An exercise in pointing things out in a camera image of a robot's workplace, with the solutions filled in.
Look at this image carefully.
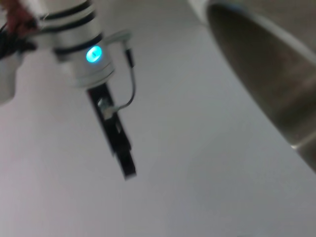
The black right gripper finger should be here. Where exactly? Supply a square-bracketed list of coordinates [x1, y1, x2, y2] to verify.
[115, 148, 137, 180]

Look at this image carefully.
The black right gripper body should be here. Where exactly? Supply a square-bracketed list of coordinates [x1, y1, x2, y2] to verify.
[86, 83, 131, 157]

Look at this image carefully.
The stainless steel bowl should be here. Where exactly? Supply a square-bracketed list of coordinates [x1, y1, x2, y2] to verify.
[187, 0, 316, 173]

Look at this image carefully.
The grey cable with clear plug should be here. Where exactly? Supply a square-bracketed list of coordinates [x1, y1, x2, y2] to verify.
[98, 31, 138, 119]

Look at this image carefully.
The red and black cable bundle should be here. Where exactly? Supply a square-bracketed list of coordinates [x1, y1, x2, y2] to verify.
[0, 0, 39, 60]

